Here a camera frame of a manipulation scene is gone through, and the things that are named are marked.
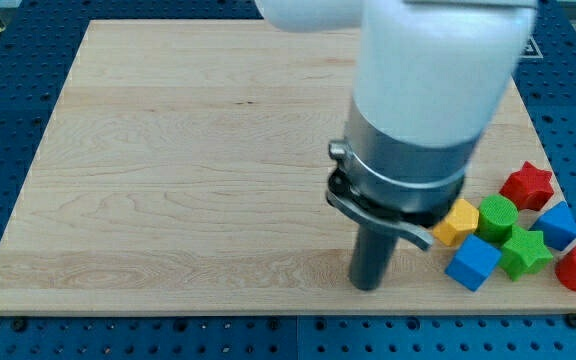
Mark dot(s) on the yellow block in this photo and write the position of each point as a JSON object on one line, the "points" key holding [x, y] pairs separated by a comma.
{"points": [[458, 224]]}

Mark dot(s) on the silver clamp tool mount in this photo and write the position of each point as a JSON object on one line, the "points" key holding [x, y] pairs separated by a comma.
{"points": [[392, 188]]}

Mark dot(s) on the red star block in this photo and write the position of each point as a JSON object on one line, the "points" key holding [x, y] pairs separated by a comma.
{"points": [[529, 188]]}

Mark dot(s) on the green cylinder block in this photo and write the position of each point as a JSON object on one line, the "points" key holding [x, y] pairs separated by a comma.
{"points": [[497, 215]]}

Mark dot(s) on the blue triangle block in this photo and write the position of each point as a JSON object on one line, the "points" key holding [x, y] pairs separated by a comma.
{"points": [[558, 226]]}

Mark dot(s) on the wooden board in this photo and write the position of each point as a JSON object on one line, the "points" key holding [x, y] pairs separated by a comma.
{"points": [[182, 173]]}

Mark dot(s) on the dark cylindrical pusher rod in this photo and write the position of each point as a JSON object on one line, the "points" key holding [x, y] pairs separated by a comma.
{"points": [[371, 256]]}

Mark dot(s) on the blue cube block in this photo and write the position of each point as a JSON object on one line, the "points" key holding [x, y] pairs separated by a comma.
{"points": [[473, 263]]}

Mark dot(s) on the green star block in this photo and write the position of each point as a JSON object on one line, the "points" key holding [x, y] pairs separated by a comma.
{"points": [[524, 252]]}

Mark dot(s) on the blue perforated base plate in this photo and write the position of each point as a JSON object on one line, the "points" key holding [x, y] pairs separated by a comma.
{"points": [[36, 51]]}

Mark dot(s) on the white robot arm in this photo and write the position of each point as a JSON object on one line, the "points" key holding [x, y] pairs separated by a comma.
{"points": [[429, 78]]}

